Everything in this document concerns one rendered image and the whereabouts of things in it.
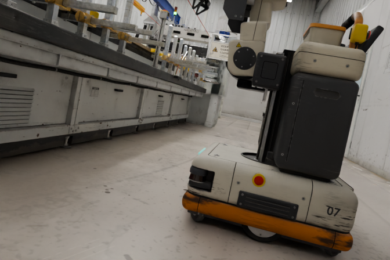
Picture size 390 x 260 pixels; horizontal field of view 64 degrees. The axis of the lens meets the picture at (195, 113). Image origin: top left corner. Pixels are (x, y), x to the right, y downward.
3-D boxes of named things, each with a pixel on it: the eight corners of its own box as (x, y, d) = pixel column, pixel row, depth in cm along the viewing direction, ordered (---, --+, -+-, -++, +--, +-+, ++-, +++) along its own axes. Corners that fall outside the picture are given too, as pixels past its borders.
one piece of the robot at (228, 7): (252, 35, 164) (260, -5, 163) (252, 21, 137) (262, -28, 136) (222, 31, 167) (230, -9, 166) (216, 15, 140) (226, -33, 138)
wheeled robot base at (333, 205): (317, 206, 176) (327, 163, 175) (352, 260, 114) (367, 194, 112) (202, 178, 188) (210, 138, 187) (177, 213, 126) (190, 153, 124)
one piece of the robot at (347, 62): (310, 182, 172) (343, 33, 168) (335, 215, 119) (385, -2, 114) (250, 168, 178) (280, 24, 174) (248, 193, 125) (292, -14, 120)
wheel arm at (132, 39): (164, 48, 212) (165, 42, 212) (162, 47, 209) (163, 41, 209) (106, 38, 220) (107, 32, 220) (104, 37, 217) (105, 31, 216)
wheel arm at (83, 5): (116, 17, 139) (118, 7, 138) (113, 14, 135) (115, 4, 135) (32, 3, 146) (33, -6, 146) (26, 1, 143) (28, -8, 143)
